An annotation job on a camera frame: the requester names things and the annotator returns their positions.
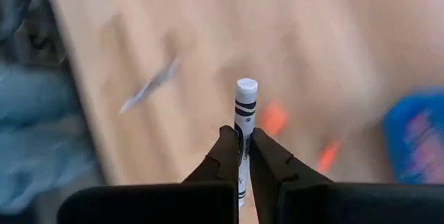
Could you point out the white crayon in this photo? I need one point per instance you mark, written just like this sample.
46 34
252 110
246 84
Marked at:
152 84
245 113

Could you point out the blue plastic basket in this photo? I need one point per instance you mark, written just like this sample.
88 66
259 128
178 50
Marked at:
416 137

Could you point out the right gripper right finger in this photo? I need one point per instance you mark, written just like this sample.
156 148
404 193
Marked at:
295 199

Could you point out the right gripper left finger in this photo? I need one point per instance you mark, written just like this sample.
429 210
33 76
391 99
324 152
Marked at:
215 196

